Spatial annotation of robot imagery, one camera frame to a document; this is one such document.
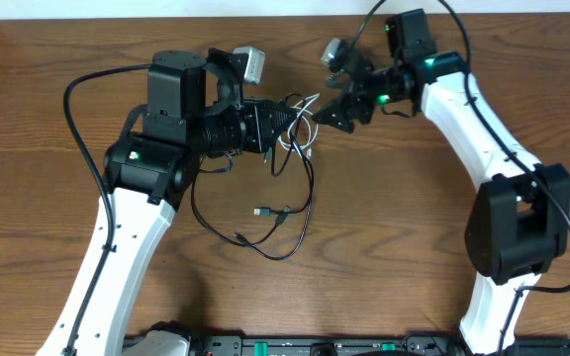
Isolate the black usb cable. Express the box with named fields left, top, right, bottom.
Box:
left=189, top=92, right=316, bottom=248

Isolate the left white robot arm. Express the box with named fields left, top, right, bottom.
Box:
left=41, top=46, right=295, bottom=355

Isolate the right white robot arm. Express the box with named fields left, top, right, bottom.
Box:
left=314, top=9, right=570, bottom=355

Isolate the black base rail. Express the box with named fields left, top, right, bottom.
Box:
left=124, top=334, right=570, bottom=356

